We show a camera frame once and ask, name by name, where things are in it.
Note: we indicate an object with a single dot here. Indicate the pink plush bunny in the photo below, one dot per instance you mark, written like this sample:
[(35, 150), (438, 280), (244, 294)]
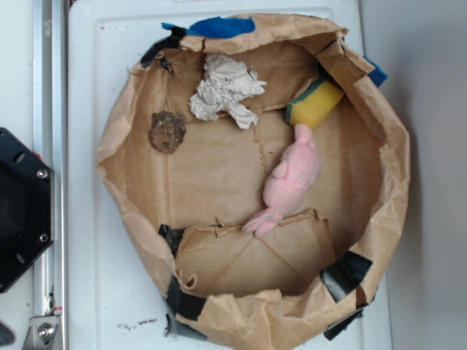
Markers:
[(286, 186)]

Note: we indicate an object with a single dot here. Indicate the brown paper bag bin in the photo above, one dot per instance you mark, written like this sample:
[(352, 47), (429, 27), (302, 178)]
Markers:
[(184, 211)]

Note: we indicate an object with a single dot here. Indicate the brown cookie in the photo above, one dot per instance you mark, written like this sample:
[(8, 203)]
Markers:
[(167, 131)]

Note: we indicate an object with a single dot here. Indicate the crumpled white paper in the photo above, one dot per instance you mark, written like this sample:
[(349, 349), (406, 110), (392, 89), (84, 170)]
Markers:
[(226, 84)]

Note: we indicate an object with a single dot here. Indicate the yellow green sponge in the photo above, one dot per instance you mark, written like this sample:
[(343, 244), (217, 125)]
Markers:
[(315, 105)]

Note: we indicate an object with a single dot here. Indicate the blue cloth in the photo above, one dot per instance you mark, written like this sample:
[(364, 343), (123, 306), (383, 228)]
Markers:
[(215, 27)]

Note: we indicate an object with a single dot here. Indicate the white plastic tray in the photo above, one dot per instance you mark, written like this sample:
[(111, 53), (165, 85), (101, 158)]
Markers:
[(113, 303)]

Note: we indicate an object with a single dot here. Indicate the blue sponge piece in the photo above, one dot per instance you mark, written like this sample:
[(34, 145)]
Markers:
[(377, 75)]

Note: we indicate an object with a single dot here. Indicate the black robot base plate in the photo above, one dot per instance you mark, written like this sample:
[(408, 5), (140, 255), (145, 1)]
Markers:
[(26, 208)]

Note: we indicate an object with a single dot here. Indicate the aluminium rail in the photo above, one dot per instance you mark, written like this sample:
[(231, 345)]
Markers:
[(49, 325)]

